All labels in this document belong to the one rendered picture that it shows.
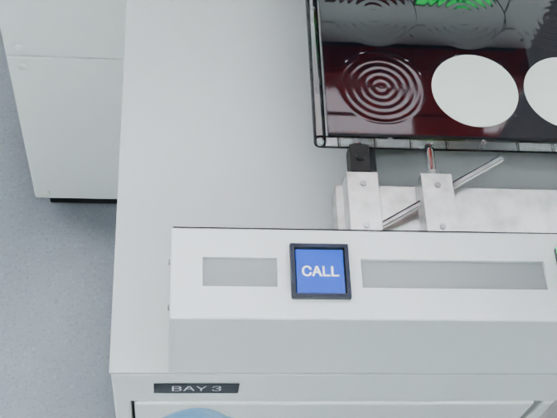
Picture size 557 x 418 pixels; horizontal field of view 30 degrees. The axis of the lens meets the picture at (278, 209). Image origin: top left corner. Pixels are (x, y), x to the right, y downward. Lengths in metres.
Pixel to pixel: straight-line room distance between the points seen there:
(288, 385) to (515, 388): 0.25
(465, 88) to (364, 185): 0.19
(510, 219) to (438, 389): 0.20
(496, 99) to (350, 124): 0.17
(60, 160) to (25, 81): 0.24
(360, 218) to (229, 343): 0.19
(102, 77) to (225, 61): 0.45
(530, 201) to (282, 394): 0.34
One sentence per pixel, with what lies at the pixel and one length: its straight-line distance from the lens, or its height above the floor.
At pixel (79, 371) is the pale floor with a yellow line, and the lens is 1.96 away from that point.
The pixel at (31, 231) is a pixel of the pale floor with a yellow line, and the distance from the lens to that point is 2.09.
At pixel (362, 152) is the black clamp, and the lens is 1.12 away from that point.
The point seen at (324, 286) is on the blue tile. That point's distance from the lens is 0.97.
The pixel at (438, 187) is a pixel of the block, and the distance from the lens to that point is 1.11.
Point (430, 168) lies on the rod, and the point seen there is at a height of 0.90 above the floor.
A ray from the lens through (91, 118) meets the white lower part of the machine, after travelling 1.79.
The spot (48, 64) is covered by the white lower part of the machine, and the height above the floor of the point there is 0.50.
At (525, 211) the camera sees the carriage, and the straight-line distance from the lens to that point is 1.16.
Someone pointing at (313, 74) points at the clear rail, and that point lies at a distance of 1.17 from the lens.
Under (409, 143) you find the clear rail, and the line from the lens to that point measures 1.14.
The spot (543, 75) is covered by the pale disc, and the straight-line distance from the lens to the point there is 1.25.
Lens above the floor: 1.83
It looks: 60 degrees down
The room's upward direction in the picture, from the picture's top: 11 degrees clockwise
